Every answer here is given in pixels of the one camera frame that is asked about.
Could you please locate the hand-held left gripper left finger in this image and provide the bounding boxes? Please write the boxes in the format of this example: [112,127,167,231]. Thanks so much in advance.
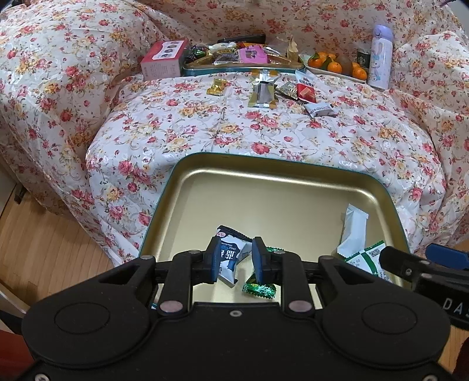
[97,236,222,318]

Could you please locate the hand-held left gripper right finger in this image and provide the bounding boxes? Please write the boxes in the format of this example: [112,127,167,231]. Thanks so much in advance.
[252,236,376,318]

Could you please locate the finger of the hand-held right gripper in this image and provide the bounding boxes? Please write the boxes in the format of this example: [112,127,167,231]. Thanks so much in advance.
[378,246,452,281]
[426,243,469,272]

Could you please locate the blue white snack packet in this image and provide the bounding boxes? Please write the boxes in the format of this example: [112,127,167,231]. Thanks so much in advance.
[214,225,247,287]

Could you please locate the green foil candy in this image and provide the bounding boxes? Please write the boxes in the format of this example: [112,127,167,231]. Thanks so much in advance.
[242,247,284,300]

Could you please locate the green white snack packet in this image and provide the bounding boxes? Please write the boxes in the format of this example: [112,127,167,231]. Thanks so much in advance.
[344,240,396,281]

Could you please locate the plain white snack packet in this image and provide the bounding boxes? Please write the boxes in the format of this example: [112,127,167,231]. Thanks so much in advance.
[336,204,370,259]

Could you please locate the gold metal tray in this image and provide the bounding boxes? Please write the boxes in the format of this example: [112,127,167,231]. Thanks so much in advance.
[138,152,409,310]

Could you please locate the silver gold snack packet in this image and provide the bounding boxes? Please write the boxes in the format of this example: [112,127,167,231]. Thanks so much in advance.
[247,86,278,109]

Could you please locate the red white snack packet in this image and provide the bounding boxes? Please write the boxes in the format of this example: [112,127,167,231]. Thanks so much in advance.
[295,71,317,103]

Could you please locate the silver yellow snack packet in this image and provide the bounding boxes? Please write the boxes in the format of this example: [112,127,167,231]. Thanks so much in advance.
[251,69,280,86]

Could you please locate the floral cloth covered sofa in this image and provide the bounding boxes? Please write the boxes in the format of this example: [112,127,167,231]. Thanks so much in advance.
[0,0,469,268]

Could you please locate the yellow candy packet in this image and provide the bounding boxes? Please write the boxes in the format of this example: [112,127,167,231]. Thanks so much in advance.
[207,78,227,96]

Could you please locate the olive striped snack packet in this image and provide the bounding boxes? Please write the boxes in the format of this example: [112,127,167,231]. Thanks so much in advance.
[276,81,298,99]

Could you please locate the teal tin tray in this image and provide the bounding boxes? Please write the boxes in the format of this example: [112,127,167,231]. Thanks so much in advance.
[182,46,306,77]

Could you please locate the pink cardboard box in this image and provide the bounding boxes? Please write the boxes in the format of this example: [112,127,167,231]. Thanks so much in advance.
[140,40,190,82]

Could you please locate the white fruit plate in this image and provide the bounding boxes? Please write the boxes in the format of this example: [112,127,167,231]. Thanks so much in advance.
[298,53,368,84]

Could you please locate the dark purple snack packet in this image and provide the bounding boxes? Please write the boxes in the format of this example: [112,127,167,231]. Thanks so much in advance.
[213,49,239,64]

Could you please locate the purple thermos bottle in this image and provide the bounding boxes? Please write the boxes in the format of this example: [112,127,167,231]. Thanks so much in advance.
[367,24,394,90]

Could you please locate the pink snack packet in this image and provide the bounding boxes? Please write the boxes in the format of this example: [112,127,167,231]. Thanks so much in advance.
[239,47,267,63]

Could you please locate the dark green wrapped candies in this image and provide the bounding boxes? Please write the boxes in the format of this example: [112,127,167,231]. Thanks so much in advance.
[185,45,209,61]

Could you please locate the black remote control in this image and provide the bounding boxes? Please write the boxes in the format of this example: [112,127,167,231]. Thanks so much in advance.
[217,34,266,44]

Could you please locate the dark red cloth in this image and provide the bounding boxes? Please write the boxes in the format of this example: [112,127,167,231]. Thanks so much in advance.
[0,326,33,381]

